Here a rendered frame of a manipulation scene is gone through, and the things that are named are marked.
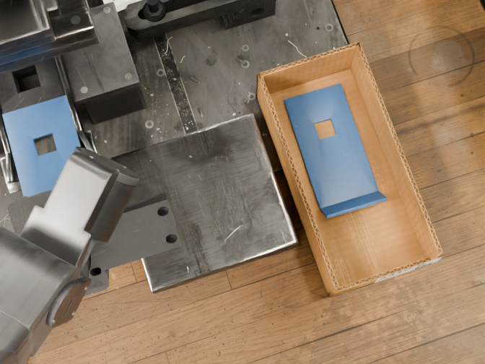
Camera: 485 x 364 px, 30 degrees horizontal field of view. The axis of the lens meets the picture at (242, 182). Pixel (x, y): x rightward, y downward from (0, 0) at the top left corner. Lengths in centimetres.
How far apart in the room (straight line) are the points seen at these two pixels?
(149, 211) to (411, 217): 35
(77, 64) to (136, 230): 28
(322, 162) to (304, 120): 5
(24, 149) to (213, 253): 23
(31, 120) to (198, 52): 23
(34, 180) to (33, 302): 33
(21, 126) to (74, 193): 30
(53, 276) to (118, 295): 37
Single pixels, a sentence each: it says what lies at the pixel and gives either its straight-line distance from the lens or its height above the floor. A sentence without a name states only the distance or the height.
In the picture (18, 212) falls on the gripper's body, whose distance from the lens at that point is 83.
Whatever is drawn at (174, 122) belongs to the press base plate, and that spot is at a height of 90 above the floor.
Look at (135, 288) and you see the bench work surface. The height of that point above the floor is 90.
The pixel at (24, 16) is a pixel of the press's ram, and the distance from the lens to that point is 81.
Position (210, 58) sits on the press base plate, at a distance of 108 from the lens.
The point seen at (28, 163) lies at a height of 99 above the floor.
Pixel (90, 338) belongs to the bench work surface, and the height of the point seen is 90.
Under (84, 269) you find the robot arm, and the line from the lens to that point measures 73.
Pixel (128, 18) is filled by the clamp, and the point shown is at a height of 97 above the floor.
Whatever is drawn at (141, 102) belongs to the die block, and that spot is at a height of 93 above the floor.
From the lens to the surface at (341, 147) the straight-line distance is 104.
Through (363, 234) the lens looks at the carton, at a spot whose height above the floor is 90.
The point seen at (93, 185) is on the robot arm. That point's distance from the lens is 69.
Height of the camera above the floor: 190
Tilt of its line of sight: 75 degrees down
